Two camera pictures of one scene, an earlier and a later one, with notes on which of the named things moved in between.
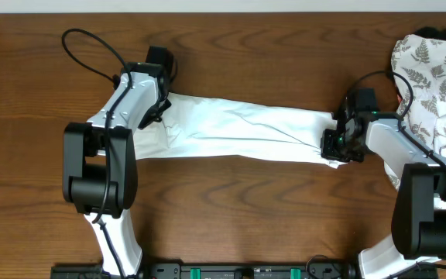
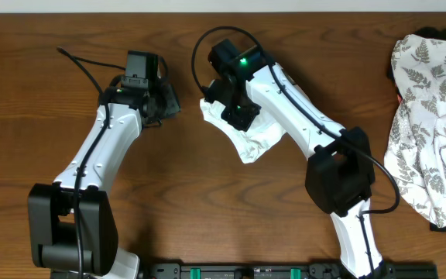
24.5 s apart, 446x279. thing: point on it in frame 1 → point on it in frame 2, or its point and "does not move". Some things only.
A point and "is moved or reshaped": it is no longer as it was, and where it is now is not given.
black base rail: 235,270 does not move
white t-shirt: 198,126 is moved or reshaped
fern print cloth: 432,81 does not move
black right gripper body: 332,147 → 239,116
